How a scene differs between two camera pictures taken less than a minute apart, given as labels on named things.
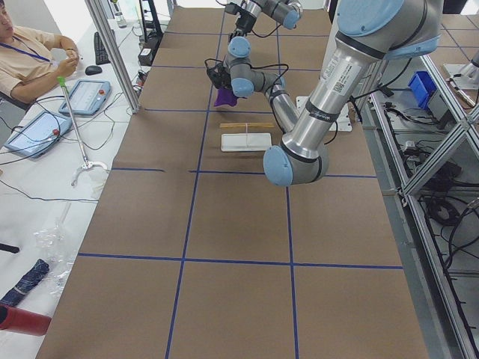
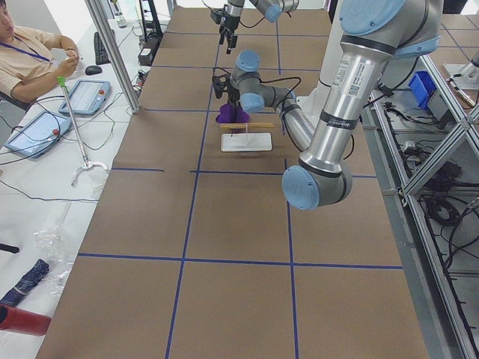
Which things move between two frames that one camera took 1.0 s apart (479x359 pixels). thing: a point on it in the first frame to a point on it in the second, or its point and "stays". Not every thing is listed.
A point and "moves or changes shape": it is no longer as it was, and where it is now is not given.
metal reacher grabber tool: (86, 164) stays
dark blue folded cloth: (28, 280) stays
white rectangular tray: (241, 142) stays
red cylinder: (23, 321) stays
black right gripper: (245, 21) to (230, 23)
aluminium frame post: (114, 54) stays
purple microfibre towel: (225, 96) moves or changes shape
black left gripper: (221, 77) to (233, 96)
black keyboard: (100, 52) stays
